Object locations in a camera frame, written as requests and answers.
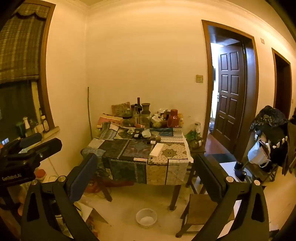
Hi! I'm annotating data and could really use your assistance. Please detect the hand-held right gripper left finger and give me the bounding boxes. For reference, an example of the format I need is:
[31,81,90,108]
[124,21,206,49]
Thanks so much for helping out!
[21,152,100,241]

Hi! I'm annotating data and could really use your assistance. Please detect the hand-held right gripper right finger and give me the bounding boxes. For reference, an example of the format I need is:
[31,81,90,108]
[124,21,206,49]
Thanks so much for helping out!
[192,153,270,241]

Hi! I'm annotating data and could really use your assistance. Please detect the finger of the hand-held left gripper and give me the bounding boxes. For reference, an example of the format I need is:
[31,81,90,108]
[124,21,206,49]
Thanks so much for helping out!
[18,133,43,149]
[14,138,63,167]

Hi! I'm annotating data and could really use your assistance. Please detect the white plastic bucket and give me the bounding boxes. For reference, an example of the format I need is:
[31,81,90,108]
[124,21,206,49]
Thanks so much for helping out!
[135,208,158,229]

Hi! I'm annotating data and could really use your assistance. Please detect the white bottle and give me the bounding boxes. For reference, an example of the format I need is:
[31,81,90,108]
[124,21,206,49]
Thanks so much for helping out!
[23,116,31,136]

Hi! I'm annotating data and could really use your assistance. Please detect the labelled brown bottle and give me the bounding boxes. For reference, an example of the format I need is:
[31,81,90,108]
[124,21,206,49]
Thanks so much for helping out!
[41,115,50,132]

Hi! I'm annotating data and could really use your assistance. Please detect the dark doormat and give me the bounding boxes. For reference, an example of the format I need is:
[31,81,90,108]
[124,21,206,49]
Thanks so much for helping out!
[211,153,237,163]

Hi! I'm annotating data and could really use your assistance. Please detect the red flat box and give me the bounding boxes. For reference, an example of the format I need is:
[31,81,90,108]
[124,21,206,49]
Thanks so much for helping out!
[89,177,134,193]

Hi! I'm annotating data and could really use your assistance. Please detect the wooden stool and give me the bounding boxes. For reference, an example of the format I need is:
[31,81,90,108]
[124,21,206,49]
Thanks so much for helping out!
[175,193,236,238]

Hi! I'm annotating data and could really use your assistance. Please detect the white paper sheet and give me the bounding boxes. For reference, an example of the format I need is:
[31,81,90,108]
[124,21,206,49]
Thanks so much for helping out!
[74,201,109,232]

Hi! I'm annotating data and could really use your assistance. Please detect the white plastic bag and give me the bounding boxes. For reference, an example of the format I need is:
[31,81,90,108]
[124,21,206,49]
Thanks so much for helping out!
[247,140,271,168]

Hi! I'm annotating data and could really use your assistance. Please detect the thin wooden stick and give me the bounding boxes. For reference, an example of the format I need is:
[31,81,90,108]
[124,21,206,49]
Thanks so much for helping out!
[87,87,93,139]

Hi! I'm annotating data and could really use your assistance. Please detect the table with patchwork cloth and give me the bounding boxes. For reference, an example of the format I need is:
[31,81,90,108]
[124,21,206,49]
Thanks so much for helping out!
[81,119,193,186]

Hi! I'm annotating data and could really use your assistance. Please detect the blue patterned cloth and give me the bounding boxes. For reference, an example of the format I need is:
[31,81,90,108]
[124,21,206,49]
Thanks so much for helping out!
[157,128,174,137]

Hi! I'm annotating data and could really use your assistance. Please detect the red jug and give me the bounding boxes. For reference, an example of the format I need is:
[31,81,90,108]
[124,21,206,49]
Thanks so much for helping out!
[167,109,180,128]

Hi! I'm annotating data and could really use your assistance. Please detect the glass jar with lid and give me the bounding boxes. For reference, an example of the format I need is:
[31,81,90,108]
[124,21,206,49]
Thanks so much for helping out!
[122,109,133,127]

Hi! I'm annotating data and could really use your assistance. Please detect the patterned cushion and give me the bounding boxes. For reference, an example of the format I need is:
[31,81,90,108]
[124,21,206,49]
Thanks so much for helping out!
[111,101,130,117]

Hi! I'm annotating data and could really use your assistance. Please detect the clear glass bottle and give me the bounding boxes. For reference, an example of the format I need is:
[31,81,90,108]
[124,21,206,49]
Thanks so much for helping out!
[132,104,140,124]

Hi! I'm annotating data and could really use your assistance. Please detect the brown panelled door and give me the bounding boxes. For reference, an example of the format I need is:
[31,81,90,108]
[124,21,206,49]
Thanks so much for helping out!
[211,43,246,154]

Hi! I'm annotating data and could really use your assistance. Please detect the plaid window blind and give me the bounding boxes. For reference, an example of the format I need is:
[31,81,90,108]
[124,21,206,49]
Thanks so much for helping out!
[0,3,51,84]

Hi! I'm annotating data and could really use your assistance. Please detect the brown window frame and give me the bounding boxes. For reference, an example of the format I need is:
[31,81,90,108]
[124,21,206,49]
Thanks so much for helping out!
[23,0,60,139]

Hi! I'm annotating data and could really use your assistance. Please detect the brown door frame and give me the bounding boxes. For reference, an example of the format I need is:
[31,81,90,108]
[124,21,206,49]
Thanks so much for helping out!
[202,20,259,163]

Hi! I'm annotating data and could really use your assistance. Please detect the dark narrow door frame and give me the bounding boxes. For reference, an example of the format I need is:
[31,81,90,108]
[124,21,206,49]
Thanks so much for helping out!
[272,48,293,118]

